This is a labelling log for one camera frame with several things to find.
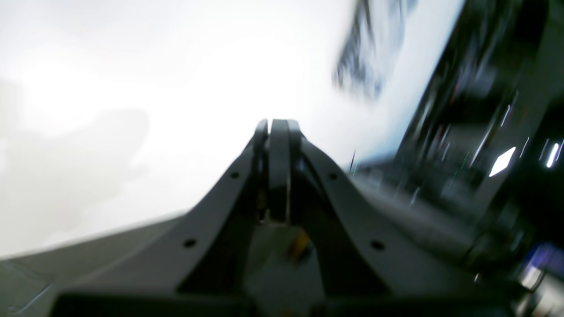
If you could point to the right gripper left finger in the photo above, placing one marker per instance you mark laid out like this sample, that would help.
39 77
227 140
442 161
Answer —
194 269

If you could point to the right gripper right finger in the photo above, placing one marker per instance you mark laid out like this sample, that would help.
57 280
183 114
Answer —
369 267

